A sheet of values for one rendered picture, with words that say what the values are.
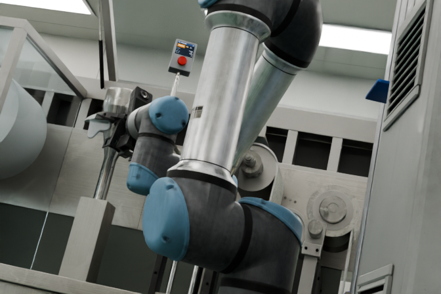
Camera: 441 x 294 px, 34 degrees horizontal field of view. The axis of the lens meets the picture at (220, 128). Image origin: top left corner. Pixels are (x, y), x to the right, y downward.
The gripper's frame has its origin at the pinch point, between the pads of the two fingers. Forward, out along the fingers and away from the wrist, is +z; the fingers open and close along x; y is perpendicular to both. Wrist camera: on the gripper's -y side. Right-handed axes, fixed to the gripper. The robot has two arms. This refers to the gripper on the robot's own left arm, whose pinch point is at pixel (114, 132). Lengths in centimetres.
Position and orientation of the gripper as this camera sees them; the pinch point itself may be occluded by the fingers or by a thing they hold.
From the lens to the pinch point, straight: 173.2
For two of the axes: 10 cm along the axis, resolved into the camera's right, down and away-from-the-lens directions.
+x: 8.2, 4.5, 3.6
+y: -3.3, 8.8, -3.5
